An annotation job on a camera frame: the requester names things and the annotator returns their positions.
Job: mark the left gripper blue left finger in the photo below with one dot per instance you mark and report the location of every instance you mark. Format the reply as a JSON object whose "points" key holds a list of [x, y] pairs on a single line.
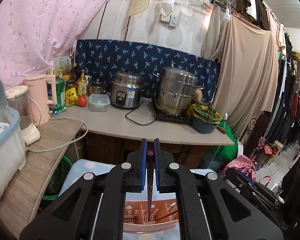
{"points": [[143, 152]]}

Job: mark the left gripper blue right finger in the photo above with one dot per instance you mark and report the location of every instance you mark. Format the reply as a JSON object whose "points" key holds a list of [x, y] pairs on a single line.
{"points": [[157, 152]]}

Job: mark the dark red chopstick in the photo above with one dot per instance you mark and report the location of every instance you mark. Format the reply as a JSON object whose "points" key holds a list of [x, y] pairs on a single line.
{"points": [[150, 172]]}

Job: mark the bright red chopstick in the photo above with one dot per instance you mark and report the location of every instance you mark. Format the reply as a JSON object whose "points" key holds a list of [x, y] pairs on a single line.
{"points": [[168, 215]]}

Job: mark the pink floral cloth chair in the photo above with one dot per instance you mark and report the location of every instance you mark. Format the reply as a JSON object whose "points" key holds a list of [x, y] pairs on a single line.
{"points": [[244, 164]]}

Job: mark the stacked steel steamer pot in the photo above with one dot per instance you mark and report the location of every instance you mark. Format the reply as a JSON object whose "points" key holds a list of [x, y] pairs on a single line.
{"points": [[175, 90]]}

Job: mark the blue basin with vegetables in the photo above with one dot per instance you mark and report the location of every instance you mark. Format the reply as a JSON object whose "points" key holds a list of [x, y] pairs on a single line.
{"points": [[204, 119]]}

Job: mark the steel rice cooker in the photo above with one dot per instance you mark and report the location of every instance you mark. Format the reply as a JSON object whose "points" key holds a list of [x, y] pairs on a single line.
{"points": [[126, 89]]}

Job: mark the clear food container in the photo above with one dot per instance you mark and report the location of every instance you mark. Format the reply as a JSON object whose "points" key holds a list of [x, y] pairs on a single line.
{"points": [[98, 102]]}

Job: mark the blue planet-print tablecloth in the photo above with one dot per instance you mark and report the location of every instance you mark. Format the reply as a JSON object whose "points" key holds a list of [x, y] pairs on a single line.
{"points": [[82, 166]]}

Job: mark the pink perforated utensil holder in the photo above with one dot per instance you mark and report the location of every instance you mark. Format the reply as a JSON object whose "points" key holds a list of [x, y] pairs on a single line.
{"points": [[139, 218]]}

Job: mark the red tomato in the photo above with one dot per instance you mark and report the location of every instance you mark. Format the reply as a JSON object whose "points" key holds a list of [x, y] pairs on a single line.
{"points": [[81, 101]]}

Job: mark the yellow snack packet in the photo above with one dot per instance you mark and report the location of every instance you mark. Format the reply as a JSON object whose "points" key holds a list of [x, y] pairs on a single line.
{"points": [[70, 97]]}

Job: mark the yellow oil bottle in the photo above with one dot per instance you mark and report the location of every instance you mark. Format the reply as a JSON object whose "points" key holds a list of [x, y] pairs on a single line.
{"points": [[82, 85]]}

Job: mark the green canister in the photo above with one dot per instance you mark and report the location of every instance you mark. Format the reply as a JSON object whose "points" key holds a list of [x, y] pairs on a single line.
{"points": [[60, 92]]}

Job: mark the navy leaf-print cloth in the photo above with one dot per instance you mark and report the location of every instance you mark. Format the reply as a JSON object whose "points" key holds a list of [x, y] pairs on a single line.
{"points": [[101, 59]]}

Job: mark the beige hanging curtain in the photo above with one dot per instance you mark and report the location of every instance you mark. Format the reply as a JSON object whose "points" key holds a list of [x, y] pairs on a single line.
{"points": [[249, 68]]}

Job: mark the pink electric kettle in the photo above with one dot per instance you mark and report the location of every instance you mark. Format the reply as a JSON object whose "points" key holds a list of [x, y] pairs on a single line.
{"points": [[42, 94]]}

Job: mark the white blender appliance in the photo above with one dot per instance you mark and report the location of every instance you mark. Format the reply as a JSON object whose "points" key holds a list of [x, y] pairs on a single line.
{"points": [[18, 99]]}

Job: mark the dish drainer box with lid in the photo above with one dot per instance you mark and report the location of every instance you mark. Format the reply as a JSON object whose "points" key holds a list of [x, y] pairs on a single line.
{"points": [[12, 144]]}

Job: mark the pink dotted cloth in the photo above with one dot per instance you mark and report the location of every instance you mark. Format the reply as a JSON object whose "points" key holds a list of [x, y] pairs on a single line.
{"points": [[33, 32]]}

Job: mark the wall power socket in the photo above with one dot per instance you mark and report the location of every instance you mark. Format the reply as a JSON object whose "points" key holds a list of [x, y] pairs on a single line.
{"points": [[171, 20]]}

